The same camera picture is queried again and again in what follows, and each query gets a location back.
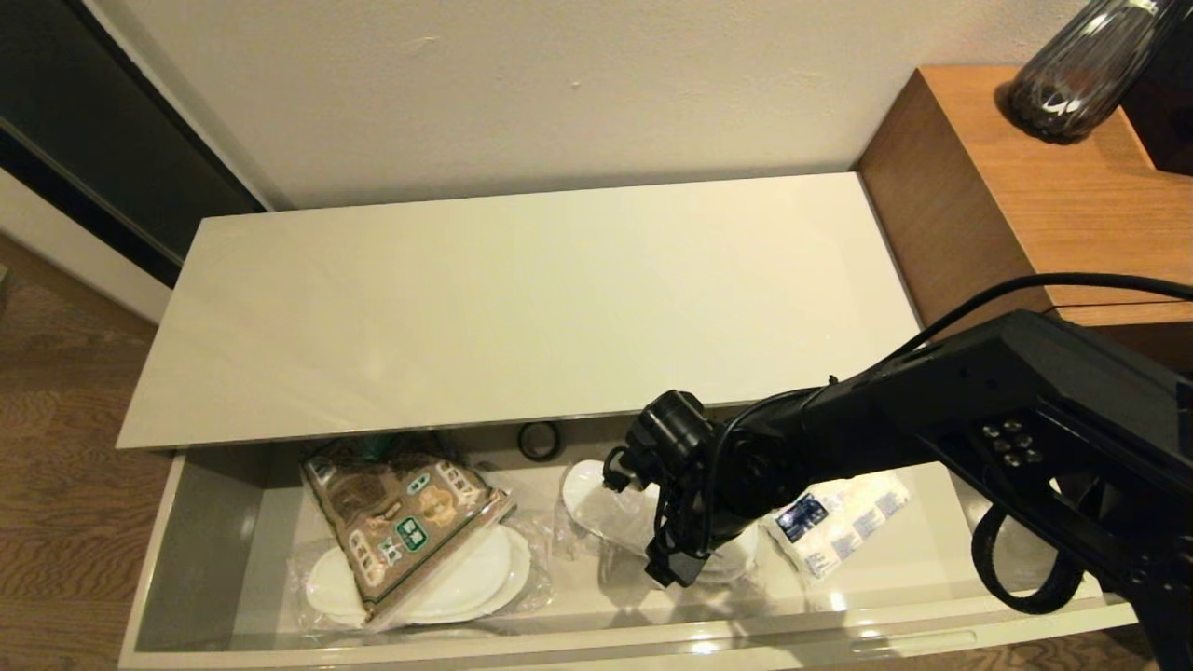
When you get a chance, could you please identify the cream white drawer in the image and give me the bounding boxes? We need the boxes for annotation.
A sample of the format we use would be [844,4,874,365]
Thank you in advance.
[117,387,1140,671]

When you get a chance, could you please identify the white slippers with paper tag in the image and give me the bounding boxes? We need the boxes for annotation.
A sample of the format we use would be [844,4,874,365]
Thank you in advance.
[557,459,761,588]

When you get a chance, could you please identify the dark glass vase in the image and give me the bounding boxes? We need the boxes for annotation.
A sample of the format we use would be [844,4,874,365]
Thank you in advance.
[1005,0,1166,144]

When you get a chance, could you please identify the white tissue pack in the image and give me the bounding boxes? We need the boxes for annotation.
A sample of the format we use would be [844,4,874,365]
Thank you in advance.
[762,471,912,581]

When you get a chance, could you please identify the green label snack bag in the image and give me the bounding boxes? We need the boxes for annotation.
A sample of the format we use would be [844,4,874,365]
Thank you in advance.
[300,438,516,623]

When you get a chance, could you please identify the dark sliding door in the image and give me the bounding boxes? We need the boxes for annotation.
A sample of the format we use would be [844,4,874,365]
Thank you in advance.
[0,0,267,290]

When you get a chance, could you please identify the wooden side cabinet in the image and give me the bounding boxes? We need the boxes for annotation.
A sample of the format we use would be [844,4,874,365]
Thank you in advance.
[855,65,1193,374]

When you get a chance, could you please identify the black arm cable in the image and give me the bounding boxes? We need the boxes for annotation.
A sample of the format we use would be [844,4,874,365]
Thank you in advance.
[652,272,1193,616]

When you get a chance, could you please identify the black box on desk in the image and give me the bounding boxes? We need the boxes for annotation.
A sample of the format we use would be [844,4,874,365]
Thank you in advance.
[1118,0,1193,176]

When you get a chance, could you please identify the black tape roll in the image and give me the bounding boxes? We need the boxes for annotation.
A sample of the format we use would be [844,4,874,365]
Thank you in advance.
[518,420,563,460]

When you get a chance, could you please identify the white slippers in crinkled wrap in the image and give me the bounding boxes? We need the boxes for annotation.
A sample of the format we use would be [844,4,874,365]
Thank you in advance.
[296,517,553,630]

